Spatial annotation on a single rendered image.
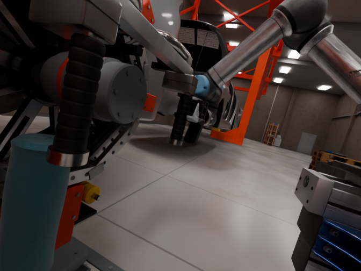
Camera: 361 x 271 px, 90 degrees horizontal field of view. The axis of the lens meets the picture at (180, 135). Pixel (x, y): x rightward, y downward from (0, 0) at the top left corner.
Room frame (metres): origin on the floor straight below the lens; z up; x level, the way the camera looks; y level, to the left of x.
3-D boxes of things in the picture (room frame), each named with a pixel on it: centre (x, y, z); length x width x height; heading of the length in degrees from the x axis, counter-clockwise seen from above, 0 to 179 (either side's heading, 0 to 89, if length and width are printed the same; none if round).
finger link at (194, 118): (0.56, -0.03, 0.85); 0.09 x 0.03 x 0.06; 168
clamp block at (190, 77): (0.55, 0.04, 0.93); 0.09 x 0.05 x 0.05; 70
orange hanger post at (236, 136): (3.88, -0.96, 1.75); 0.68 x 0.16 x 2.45; 70
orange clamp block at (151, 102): (0.76, 0.19, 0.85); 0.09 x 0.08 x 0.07; 160
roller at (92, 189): (0.61, 0.34, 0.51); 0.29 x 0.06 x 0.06; 70
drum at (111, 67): (0.43, 0.22, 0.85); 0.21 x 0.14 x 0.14; 70
